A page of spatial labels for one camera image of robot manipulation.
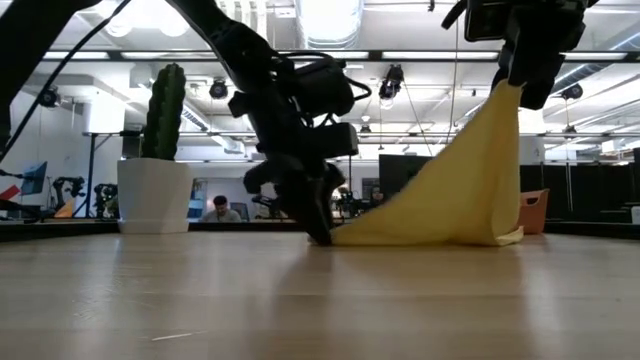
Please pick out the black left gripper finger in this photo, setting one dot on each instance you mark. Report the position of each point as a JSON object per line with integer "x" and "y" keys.
{"x": 334, "y": 180}
{"x": 310, "y": 210}

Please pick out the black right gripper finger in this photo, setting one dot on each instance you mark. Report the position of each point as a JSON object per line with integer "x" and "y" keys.
{"x": 542, "y": 87}
{"x": 505, "y": 75}

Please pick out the orange plastic basket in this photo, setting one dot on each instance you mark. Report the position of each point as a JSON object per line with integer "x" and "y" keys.
{"x": 535, "y": 212}

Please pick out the yellow microfiber towel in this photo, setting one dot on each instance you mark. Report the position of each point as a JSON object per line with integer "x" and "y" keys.
{"x": 460, "y": 200}

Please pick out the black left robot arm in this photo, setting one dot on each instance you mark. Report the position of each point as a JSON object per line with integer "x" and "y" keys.
{"x": 225, "y": 35}

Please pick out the black background robot arm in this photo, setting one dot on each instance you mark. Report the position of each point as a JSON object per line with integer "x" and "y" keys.
{"x": 67, "y": 190}
{"x": 347, "y": 202}

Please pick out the black ceiling spotlight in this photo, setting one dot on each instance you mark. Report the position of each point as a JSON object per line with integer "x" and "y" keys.
{"x": 392, "y": 80}
{"x": 218, "y": 89}
{"x": 48, "y": 97}
{"x": 572, "y": 91}

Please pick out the black computer monitor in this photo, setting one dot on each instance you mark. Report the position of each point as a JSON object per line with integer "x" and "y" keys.
{"x": 400, "y": 175}

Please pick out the black office partition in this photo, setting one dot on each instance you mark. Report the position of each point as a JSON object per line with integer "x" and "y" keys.
{"x": 590, "y": 192}

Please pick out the white hexagonal planter pot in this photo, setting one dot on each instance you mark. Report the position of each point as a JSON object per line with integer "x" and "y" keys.
{"x": 155, "y": 200}

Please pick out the blue-screen monitor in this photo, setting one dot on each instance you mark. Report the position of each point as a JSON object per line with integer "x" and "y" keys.
{"x": 34, "y": 177}

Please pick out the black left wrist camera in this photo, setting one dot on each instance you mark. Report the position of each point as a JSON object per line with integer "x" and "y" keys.
{"x": 322, "y": 87}

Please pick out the black aluminium table frame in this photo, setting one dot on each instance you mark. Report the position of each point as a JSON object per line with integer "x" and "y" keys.
{"x": 425, "y": 56}

